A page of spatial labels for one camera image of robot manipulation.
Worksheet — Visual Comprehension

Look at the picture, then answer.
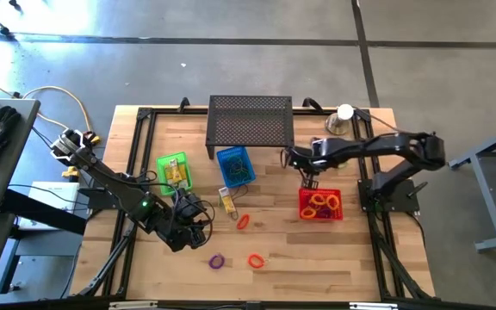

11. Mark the red plastic basket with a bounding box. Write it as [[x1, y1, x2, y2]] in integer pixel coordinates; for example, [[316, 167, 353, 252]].
[[297, 186, 344, 221]]

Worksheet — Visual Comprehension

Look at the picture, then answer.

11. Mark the blue plastic basket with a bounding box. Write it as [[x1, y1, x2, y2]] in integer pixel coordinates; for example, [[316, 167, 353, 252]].
[[216, 146, 257, 189]]

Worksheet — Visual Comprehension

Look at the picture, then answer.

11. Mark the grey side desk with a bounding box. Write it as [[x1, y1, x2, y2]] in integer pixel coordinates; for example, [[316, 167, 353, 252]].
[[0, 97, 42, 219]]

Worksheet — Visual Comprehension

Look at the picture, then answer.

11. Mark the black rubber band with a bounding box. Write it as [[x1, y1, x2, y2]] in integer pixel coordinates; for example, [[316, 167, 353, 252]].
[[230, 183, 251, 202]]

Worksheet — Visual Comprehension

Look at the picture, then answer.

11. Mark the green plastic basket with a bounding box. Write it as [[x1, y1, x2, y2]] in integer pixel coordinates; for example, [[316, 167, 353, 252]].
[[155, 151, 194, 195]]

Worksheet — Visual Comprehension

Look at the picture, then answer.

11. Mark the white box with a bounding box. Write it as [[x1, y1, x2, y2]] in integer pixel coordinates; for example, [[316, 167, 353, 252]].
[[17, 180, 82, 233]]

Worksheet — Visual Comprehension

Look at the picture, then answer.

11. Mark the black desk beam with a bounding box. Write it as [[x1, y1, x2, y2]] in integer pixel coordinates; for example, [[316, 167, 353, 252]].
[[0, 188, 89, 237]]

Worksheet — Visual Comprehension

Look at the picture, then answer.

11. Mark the black aluminium table frame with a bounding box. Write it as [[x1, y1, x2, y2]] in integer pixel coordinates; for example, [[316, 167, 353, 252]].
[[75, 96, 437, 307]]

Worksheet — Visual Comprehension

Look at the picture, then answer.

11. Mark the yellow extension cable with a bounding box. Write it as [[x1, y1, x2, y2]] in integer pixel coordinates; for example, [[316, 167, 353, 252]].
[[22, 84, 102, 181]]

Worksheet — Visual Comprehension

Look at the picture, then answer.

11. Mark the grey metal bench frame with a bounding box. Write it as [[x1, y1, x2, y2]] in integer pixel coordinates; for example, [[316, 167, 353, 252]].
[[447, 120, 496, 254]]

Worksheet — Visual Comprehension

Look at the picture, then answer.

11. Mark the black cable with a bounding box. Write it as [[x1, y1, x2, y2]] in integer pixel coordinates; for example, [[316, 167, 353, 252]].
[[354, 112, 404, 134]]

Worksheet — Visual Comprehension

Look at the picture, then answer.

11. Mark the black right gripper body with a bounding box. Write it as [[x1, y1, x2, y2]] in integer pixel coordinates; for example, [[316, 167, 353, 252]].
[[282, 136, 336, 174]]

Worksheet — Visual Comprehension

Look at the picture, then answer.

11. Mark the black perforated metal shelf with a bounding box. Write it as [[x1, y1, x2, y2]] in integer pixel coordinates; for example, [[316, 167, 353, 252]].
[[204, 95, 295, 161]]

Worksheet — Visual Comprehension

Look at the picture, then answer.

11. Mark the silver metal bracket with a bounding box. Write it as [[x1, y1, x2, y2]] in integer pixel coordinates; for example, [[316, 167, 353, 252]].
[[348, 301, 399, 310], [108, 301, 159, 310]]

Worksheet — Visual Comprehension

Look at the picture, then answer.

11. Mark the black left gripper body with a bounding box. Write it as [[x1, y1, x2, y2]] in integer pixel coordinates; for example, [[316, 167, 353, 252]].
[[163, 192, 210, 254]]

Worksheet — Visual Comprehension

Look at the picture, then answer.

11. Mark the white bulb on metal base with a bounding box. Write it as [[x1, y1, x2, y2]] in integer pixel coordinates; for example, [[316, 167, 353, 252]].
[[324, 103, 356, 137]]

